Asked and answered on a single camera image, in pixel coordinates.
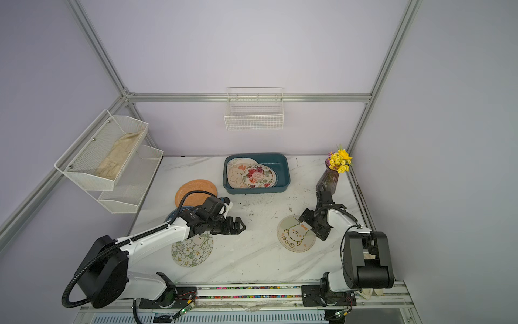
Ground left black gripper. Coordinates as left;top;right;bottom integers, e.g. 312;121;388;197
207;216;246;236

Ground beige puppy round coaster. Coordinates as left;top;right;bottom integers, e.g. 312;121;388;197
277;216;316;253

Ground green white flower bunny coaster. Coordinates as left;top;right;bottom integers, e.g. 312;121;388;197
171;233;214;267

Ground pink bunny bow coaster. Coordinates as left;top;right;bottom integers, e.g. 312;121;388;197
227;159;247;188

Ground red rose round coaster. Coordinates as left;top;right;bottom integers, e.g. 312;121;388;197
243;164;277;189

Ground teal plastic storage box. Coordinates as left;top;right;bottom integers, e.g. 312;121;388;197
223;153;291;194

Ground pink kitty round coaster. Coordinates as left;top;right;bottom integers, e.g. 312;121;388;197
227;157;256;167

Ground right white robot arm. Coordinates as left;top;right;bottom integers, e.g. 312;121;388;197
299;186;395;304

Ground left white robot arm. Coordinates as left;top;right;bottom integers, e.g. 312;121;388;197
61;192;246;309

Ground orange woven round coaster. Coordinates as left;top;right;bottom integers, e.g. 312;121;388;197
175;180;218;207

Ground blue denim bear coaster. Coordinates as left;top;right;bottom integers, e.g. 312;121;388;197
165;206;191;224

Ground yellow flower bunch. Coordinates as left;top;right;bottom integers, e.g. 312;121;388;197
325;145;353;174

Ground cream work gloves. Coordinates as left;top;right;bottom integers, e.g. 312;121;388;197
358;288;384;300

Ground beige cloth in shelf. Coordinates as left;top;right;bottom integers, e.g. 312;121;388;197
95;131;142;180

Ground white mesh two-tier shelf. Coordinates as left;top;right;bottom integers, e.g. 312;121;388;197
55;110;163;214

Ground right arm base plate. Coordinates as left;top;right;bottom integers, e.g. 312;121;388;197
301;272;357;307

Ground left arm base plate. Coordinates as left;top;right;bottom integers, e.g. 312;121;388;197
138;286;198;309

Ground aluminium mounting rail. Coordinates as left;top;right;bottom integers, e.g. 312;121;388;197
78;279;415;313

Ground white wire wall basket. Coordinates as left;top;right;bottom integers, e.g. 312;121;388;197
224;87;285;131

